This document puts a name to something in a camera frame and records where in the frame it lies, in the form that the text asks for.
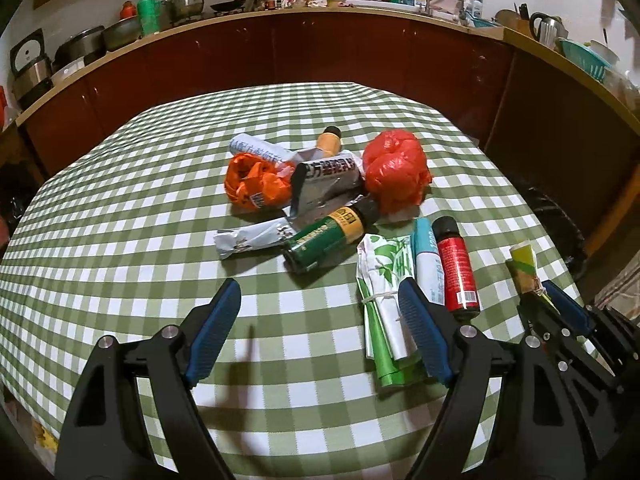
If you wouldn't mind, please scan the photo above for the green bottle with black cap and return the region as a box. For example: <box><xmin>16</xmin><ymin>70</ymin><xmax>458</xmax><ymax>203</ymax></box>
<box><xmin>282</xmin><ymin>197</ymin><xmax>381</xmax><ymax>275</ymax></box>

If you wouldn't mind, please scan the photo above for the green white bag bundle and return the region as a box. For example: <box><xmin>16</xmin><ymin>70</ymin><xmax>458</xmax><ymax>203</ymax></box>
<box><xmin>356</xmin><ymin>233</ymin><xmax>426</xmax><ymax>390</ymax></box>

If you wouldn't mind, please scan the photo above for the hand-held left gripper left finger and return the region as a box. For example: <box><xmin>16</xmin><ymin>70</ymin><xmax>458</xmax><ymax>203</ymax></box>
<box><xmin>57</xmin><ymin>277</ymin><xmax>243</xmax><ymax>480</ymax></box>

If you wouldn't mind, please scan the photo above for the wooden cutting board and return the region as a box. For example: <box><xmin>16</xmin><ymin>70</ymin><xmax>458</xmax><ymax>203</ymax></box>
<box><xmin>495</xmin><ymin>4</ymin><xmax>531</xmax><ymax>33</ymax></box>

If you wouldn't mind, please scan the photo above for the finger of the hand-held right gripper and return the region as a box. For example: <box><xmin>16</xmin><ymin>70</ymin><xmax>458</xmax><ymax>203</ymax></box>
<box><xmin>517</xmin><ymin>292</ymin><xmax>623</xmax><ymax>411</ymax></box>
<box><xmin>542</xmin><ymin>280</ymin><xmax>621</xmax><ymax>361</ymax></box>

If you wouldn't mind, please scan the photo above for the steel kettle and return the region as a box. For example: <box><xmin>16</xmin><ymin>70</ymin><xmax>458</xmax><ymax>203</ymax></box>
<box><xmin>529</xmin><ymin>11</ymin><xmax>563</xmax><ymax>43</ymax></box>

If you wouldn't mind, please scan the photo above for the yellow green packet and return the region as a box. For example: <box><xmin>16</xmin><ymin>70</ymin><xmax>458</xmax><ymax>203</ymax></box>
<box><xmin>506</xmin><ymin>241</ymin><xmax>556</xmax><ymax>311</ymax></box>

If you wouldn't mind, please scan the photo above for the rice cooker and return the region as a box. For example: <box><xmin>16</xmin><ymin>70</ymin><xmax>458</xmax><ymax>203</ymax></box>
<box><xmin>10</xmin><ymin>29</ymin><xmax>55</xmax><ymax>107</ymax></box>

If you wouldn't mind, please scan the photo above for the steel bowl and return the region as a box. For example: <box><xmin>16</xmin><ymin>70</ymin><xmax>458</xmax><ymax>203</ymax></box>
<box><xmin>102</xmin><ymin>17</ymin><xmax>143</xmax><ymax>51</ymax></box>

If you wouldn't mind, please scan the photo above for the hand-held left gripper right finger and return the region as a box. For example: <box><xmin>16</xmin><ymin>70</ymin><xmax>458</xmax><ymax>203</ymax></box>
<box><xmin>397</xmin><ymin>277</ymin><xmax>586</xmax><ymax>480</ymax></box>

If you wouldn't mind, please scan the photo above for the black trash bin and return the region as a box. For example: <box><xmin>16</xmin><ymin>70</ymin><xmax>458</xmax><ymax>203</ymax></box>
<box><xmin>515</xmin><ymin>187</ymin><xmax>588</xmax><ymax>281</ymax></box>

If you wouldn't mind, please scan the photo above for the green thermos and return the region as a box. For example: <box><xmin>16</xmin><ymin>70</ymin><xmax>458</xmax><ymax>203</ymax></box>
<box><xmin>136</xmin><ymin>0</ymin><xmax>162</xmax><ymax>36</ymax></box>

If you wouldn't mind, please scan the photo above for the tan bottle with black cap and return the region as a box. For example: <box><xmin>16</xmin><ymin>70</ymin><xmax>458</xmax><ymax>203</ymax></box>
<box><xmin>316</xmin><ymin>126</ymin><xmax>346</xmax><ymax>163</ymax></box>

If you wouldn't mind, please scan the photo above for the white printed rolled packet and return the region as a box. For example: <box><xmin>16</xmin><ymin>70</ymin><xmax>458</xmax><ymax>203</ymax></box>
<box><xmin>229</xmin><ymin>133</ymin><xmax>293</xmax><ymax>166</ymax></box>

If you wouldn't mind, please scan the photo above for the red brown kitchen cabinet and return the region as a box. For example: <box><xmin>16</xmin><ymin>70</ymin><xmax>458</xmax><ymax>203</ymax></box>
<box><xmin>15</xmin><ymin>7</ymin><xmax>640</xmax><ymax>256</ymax></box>

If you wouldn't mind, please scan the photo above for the orange plastic bag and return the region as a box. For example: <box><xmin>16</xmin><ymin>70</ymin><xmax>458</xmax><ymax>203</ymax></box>
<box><xmin>225</xmin><ymin>152</ymin><xmax>296</xmax><ymax>211</ymax></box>

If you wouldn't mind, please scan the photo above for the white blue packet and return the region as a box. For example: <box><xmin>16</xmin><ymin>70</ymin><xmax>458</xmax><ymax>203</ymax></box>
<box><xmin>214</xmin><ymin>217</ymin><xmax>296</xmax><ymax>261</ymax></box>

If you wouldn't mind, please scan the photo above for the steel stockpot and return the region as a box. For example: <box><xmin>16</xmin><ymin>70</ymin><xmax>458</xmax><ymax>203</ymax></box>
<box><xmin>164</xmin><ymin>0</ymin><xmax>207</xmax><ymax>23</ymax></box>

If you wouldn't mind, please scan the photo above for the red spray can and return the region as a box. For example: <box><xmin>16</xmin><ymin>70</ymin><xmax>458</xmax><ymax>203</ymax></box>
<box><xmin>431</xmin><ymin>216</ymin><xmax>482</xmax><ymax>318</ymax></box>

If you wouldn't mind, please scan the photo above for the dark cooking pot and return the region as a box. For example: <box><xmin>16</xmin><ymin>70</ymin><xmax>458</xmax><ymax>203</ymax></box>
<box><xmin>52</xmin><ymin>25</ymin><xmax>106</xmax><ymax>68</ymax></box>

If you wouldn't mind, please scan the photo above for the white bowl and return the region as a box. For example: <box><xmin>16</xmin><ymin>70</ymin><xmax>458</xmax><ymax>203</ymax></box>
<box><xmin>590</xmin><ymin>40</ymin><xmax>623</xmax><ymax>68</ymax></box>

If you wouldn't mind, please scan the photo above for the teal plastic basket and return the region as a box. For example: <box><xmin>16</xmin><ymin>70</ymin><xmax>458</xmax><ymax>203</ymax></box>
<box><xmin>557</xmin><ymin>37</ymin><xmax>613</xmax><ymax>81</ymax></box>

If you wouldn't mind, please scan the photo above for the silver foil printed packet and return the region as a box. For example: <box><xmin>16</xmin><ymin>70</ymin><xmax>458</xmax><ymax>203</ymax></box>
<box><xmin>287</xmin><ymin>152</ymin><xmax>366</xmax><ymax>221</ymax></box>

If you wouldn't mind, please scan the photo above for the green checkered tablecloth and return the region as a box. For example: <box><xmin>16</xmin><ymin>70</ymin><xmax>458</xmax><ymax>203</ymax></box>
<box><xmin>0</xmin><ymin>81</ymin><xmax>586</xmax><ymax>480</ymax></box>

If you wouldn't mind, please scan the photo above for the red plastic bag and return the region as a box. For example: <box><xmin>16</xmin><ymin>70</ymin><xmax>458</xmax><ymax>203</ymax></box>
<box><xmin>362</xmin><ymin>130</ymin><xmax>433</xmax><ymax>213</ymax></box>

